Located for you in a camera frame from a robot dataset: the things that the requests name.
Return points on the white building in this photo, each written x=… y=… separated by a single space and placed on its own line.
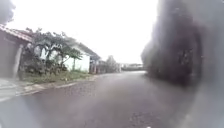
x=83 y=62

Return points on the grey asphalt road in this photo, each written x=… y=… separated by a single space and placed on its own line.
x=110 y=100

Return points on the grass verge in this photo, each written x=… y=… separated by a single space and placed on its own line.
x=53 y=77

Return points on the large dark tree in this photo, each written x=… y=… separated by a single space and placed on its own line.
x=173 y=50

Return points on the group of leafy trees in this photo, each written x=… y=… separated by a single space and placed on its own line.
x=50 y=50

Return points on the pale concrete pavement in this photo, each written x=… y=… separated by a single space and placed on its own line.
x=13 y=88

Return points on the building with red tile roof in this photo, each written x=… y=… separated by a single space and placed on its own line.
x=10 y=50

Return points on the low wall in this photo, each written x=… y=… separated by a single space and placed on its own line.
x=131 y=67

